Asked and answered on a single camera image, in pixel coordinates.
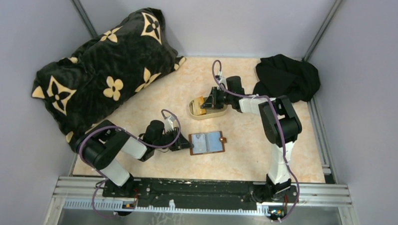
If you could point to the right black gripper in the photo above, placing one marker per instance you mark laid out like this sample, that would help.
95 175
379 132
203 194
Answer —
211 102

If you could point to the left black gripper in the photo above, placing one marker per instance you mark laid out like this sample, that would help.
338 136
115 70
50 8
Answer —
180 144

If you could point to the beige oval tray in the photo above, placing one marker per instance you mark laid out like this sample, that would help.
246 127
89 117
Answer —
210 113

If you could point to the gold credit card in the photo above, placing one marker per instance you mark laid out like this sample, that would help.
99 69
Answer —
200 100
196 109

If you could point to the brown leather card holder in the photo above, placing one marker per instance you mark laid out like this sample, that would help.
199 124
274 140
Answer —
207 143

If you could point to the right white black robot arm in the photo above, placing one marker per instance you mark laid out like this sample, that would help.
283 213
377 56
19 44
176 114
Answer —
280 122

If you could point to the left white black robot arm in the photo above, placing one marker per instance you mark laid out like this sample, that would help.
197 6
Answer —
99 147

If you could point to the crumpled black cloth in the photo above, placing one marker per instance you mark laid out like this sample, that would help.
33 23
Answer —
280 75

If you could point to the black floral plush pillow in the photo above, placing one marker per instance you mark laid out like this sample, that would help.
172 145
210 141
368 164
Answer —
81 90

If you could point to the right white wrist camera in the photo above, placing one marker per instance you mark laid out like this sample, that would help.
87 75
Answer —
222 83

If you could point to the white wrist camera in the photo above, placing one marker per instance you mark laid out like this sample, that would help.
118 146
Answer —
170 124
222 83

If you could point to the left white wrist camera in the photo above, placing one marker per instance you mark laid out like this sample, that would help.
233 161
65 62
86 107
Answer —
170 124

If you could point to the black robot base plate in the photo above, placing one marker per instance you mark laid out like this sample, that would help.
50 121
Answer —
197 194

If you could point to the white toothed cable rail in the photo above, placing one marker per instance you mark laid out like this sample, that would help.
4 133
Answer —
113 204

